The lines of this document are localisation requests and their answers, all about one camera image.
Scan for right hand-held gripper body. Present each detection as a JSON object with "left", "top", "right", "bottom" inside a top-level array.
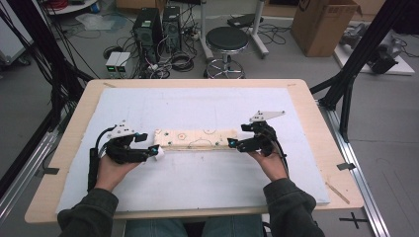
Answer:
[{"left": 236, "top": 110, "right": 287, "bottom": 158}]

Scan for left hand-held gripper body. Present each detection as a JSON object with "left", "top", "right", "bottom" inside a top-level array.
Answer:
[{"left": 105, "top": 119, "right": 150, "bottom": 165}]

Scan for cream patterned cloth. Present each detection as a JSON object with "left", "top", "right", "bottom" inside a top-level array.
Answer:
[{"left": 153, "top": 127, "right": 239, "bottom": 162}]

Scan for person's left hand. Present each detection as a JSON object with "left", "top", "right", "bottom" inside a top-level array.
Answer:
[{"left": 95, "top": 154, "right": 141, "bottom": 193}]

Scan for person's right hand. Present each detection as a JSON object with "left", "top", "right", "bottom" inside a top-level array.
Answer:
[{"left": 248, "top": 149, "right": 290, "bottom": 183}]

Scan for white foam mat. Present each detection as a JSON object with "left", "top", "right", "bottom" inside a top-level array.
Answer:
[{"left": 55, "top": 87, "right": 331, "bottom": 215}]

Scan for white power supply box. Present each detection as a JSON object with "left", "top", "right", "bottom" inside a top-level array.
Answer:
[
  {"left": 115, "top": 51, "right": 132, "bottom": 74},
  {"left": 105, "top": 51, "right": 122, "bottom": 74}
]

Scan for person's legs in jeans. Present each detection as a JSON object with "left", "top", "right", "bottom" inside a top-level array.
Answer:
[{"left": 124, "top": 214, "right": 265, "bottom": 237}]

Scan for thin wooden stick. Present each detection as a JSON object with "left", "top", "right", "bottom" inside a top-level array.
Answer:
[{"left": 324, "top": 181, "right": 351, "bottom": 205}]

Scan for black round stool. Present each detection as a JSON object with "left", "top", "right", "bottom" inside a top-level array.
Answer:
[{"left": 203, "top": 26, "right": 250, "bottom": 80}]

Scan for white table leg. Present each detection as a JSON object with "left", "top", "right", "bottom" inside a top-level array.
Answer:
[
  {"left": 199, "top": 0, "right": 215, "bottom": 61},
  {"left": 250, "top": 0, "right": 270, "bottom": 59}
]

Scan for black computer tower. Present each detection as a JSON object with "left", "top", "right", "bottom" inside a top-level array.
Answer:
[
  {"left": 132, "top": 7, "right": 164, "bottom": 56},
  {"left": 162, "top": 5, "right": 183, "bottom": 52}
]

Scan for flat black case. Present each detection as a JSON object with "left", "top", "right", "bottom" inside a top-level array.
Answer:
[{"left": 226, "top": 13, "right": 265, "bottom": 30}]

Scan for black tape cross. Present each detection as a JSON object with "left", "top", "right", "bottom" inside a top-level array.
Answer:
[{"left": 338, "top": 211, "right": 369, "bottom": 230}]

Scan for brown cardboard box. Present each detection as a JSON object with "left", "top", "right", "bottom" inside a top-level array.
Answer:
[{"left": 290, "top": 0, "right": 364, "bottom": 58}]

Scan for clear plastic bag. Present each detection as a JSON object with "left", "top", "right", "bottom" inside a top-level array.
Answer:
[{"left": 75, "top": 12, "right": 116, "bottom": 32}]

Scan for round white table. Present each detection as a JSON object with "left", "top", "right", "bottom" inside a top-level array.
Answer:
[{"left": 44, "top": 0, "right": 100, "bottom": 16}]

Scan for white board with grey device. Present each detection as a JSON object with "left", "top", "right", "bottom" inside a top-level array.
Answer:
[{"left": 333, "top": 22, "right": 416, "bottom": 77}]

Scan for grey cart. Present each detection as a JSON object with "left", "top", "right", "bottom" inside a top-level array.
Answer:
[{"left": 0, "top": 18, "right": 35, "bottom": 68}]

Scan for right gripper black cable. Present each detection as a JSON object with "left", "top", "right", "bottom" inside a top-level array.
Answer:
[{"left": 274, "top": 138, "right": 292, "bottom": 180}]

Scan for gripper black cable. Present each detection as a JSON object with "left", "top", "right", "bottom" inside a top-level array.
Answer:
[
  {"left": 274, "top": 138, "right": 292, "bottom": 180},
  {"left": 86, "top": 125, "right": 117, "bottom": 194}
]

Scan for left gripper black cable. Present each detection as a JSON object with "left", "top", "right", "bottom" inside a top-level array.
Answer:
[{"left": 86, "top": 125, "right": 117, "bottom": 194}]

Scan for coil of black cables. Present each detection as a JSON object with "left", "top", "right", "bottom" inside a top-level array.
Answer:
[{"left": 170, "top": 50, "right": 196, "bottom": 73}]

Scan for aluminium rail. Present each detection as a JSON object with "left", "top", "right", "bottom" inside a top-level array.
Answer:
[
  {"left": 316, "top": 99, "right": 392, "bottom": 237},
  {"left": 0, "top": 130, "right": 59, "bottom": 226}
]

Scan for black frame with cables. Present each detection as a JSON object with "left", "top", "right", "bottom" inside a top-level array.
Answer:
[{"left": 0, "top": 0, "right": 95, "bottom": 132}]

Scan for black metal frame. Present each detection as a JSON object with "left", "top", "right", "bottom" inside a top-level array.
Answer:
[{"left": 309, "top": 0, "right": 411, "bottom": 143}]

